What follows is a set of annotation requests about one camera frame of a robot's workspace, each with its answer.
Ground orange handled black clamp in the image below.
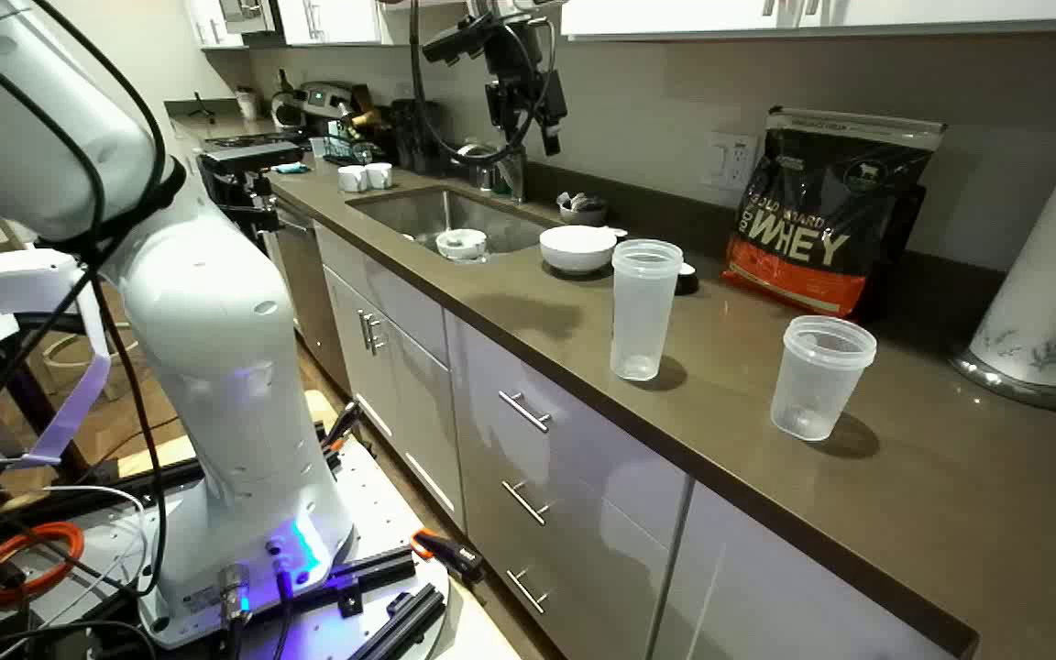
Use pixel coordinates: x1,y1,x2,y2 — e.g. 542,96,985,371
408,524,491,588

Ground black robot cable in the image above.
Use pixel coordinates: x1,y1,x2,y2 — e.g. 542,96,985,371
408,0,540,170

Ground small white cup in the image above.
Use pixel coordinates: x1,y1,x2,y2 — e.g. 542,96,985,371
432,226,491,267

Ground white upper cabinet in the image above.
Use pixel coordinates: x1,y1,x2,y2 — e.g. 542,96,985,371
556,0,1056,45

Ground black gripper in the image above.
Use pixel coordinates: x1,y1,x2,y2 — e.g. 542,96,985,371
485,19,572,162

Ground white plastic frame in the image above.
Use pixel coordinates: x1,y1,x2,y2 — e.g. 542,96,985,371
0,245,117,469

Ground orange cable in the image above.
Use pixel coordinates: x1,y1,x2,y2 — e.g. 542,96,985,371
0,516,93,612

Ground silver drawer handle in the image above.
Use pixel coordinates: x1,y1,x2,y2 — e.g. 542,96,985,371
503,566,553,618
500,474,553,530
495,386,556,437

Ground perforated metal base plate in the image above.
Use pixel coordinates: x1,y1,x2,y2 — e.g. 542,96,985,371
12,425,523,660

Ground black whey protein bag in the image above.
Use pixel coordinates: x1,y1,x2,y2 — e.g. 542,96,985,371
722,104,945,320

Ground translucent shaker bottle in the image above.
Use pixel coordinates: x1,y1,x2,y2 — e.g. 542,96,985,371
610,233,690,388

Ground white paper towel roll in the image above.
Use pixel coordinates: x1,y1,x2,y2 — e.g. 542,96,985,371
951,154,1056,413

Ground white bowl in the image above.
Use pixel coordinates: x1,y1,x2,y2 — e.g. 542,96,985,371
536,222,623,280

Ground white lower cabinets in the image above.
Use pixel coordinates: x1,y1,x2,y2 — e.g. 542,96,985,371
307,215,960,660

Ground clear plastic deli container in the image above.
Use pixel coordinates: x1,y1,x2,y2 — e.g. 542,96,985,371
766,313,880,447

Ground silver cabinet door handle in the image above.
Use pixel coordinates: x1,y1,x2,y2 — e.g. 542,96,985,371
357,304,393,358

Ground black coffee machine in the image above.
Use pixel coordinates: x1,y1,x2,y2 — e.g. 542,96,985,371
287,76,381,166

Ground white wall outlet plate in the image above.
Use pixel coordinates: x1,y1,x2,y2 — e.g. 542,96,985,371
701,123,766,193

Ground stainless steel sink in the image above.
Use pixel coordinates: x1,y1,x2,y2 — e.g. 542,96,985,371
346,184,556,264

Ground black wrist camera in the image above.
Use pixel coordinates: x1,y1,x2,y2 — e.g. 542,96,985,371
418,7,509,65

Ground chrome faucet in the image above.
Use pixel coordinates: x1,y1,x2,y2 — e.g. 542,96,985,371
451,134,529,205

